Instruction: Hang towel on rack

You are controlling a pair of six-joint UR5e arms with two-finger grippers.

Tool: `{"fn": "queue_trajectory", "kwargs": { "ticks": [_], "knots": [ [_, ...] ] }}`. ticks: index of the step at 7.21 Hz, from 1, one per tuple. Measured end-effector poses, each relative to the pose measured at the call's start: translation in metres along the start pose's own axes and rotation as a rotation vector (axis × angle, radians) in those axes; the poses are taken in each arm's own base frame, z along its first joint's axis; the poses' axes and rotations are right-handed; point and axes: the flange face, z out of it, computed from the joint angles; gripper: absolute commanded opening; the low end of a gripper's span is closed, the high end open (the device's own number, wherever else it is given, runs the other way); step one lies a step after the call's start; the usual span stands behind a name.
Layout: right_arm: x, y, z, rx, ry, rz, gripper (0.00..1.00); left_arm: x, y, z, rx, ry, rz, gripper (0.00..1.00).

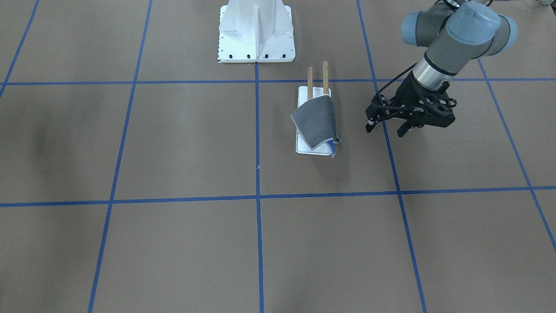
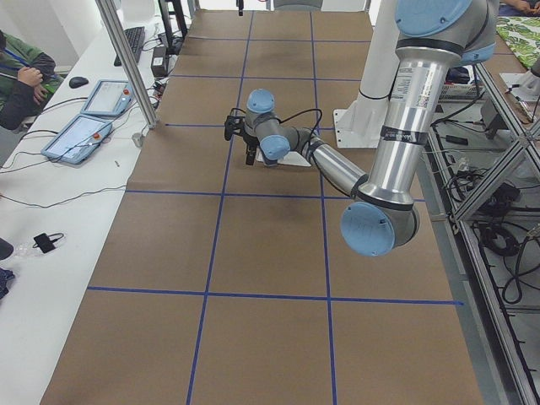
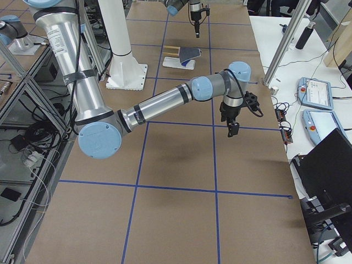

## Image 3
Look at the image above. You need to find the teach pendant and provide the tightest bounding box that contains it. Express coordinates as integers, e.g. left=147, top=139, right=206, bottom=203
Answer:
left=297, top=77, right=334, bottom=110
left=302, top=109, right=346, bottom=145

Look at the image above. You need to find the black phone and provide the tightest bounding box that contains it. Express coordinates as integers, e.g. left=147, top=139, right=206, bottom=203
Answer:
left=1, top=188, right=21, bottom=202

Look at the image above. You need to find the grey blue towel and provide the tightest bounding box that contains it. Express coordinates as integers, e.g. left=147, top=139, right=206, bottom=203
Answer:
left=179, top=47, right=202, bottom=66

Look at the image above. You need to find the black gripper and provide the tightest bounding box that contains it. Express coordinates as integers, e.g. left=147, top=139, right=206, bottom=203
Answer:
left=219, top=102, right=241, bottom=138
left=189, top=9, right=202, bottom=38

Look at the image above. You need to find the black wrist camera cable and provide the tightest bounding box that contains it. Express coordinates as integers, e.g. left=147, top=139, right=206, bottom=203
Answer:
left=225, top=68, right=264, bottom=117

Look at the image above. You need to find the black laptop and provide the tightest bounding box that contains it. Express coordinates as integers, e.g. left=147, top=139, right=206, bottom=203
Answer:
left=292, top=128, right=351, bottom=249

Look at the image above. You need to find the upper teach pendant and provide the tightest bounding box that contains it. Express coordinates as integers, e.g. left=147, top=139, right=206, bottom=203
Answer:
left=297, top=77, right=334, bottom=110

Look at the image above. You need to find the aluminium frame post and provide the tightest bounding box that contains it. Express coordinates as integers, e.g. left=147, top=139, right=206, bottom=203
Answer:
left=263, top=0, right=312, bottom=86

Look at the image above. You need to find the black cable hub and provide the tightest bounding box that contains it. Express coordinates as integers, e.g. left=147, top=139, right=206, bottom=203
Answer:
left=275, top=109, right=286, bottom=122
left=280, top=128, right=293, bottom=145

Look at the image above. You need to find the black water bottle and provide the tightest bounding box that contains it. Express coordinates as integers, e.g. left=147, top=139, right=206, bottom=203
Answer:
left=295, top=21, right=316, bottom=50

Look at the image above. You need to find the white wooden towel rack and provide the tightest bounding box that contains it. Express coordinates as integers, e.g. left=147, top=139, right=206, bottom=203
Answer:
left=162, top=45, right=195, bottom=70

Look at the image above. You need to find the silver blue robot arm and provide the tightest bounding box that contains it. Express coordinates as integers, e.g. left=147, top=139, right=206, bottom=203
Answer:
left=162, top=0, right=207, bottom=39
left=27, top=1, right=258, bottom=159

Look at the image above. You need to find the wooden board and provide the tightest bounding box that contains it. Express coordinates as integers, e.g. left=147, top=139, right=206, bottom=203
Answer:
left=324, top=15, right=351, bottom=67

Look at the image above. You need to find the lower teach pendant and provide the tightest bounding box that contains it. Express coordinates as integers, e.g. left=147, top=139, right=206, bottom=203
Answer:
left=302, top=109, right=346, bottom=145

